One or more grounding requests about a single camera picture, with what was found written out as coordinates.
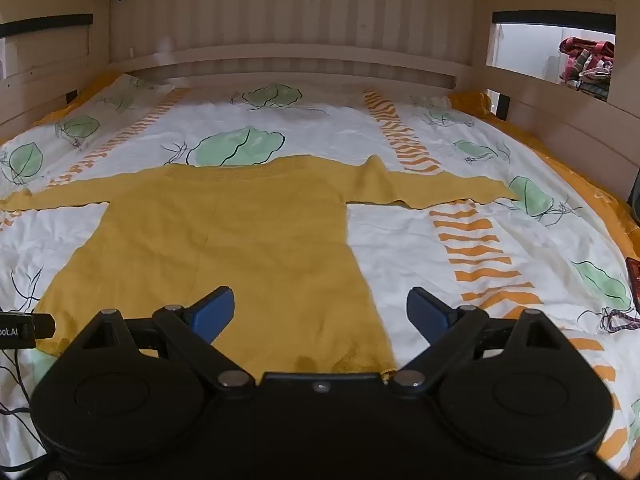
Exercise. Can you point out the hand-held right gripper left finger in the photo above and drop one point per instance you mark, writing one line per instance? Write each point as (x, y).
(212, 312)

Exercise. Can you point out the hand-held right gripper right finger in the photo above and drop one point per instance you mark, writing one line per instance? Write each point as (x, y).
(429, 312)

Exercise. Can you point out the yellow knit sweater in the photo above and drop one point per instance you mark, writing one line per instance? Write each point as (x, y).
(250, 240)

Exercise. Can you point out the pile of colourful clothes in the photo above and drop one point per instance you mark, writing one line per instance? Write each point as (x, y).
(590, 65)

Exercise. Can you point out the dark red box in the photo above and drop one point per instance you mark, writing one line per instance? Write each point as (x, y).
(634, 282)

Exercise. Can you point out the white leaf print duvet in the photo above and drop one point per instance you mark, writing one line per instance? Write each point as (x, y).
(320, 125)

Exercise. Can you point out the wooden bed frame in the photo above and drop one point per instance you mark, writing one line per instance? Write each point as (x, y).
(300, 67)

